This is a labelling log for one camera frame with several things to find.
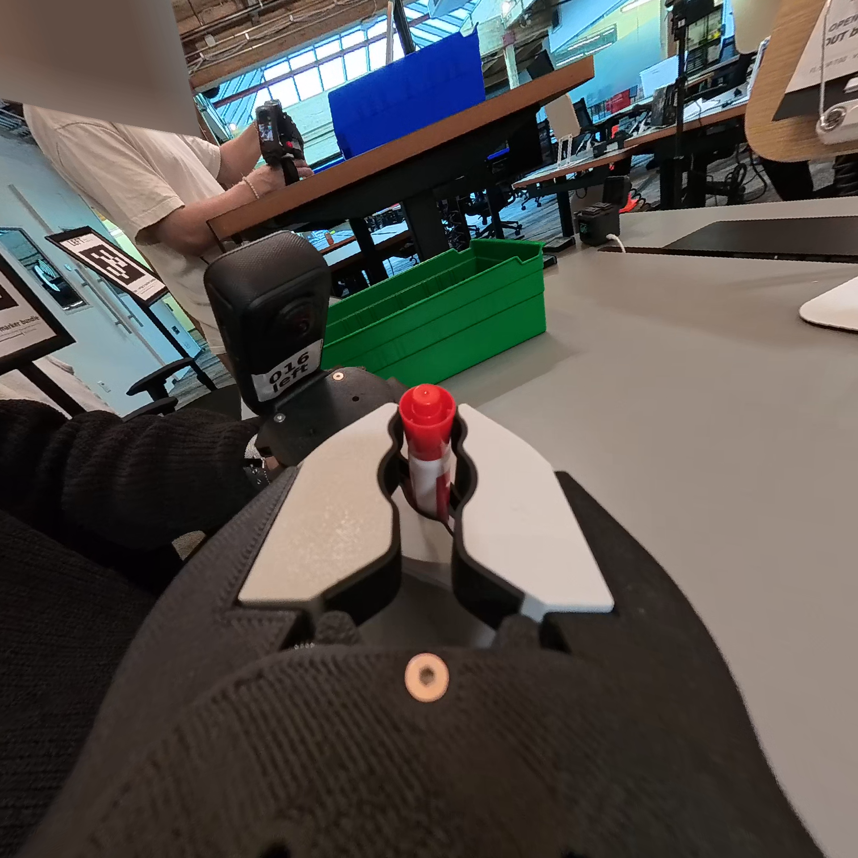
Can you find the person's left forearm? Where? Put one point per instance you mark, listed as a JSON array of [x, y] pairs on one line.
[[100, 469]]

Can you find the grey wrist watch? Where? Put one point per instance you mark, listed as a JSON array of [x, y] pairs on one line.
[[258, 469]]

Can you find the background office desk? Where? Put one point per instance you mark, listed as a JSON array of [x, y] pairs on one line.
[[576, 167]]

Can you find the brown wooden desk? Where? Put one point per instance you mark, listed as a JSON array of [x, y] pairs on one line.
[[436, 141]]

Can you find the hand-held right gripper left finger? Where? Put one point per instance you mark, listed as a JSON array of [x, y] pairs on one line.
[[322, 523]]

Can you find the small code sign stand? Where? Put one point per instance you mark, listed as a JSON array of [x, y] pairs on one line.
[[107, 261]]

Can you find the printed instruction sheet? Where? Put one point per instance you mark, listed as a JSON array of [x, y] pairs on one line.
[[831, 40]]

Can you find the orange safety cone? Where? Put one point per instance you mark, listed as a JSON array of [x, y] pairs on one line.
[[631, 203]]

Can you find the black office chair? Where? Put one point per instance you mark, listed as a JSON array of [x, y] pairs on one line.
[[161, 379]]

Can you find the black battery charger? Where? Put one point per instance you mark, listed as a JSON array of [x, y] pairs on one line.
[[596, 224]]

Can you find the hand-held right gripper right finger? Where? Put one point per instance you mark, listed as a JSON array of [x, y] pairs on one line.
[[529, 523]]

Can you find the red dry erase marker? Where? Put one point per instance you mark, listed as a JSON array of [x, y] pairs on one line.
[[426, 415]]

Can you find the blue board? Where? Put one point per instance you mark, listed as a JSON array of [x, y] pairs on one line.
[[402, 100]]

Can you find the white and wood document stand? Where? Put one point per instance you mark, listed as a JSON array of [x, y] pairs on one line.
[[771, 100]]

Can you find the large code sign stand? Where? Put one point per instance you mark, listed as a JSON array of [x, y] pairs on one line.
[[27, 328]]

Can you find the green plastic bin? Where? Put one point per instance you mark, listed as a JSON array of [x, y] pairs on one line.
[[469, 315]]

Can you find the white sign holder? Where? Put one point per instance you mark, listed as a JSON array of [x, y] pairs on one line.
[[562, 120]]

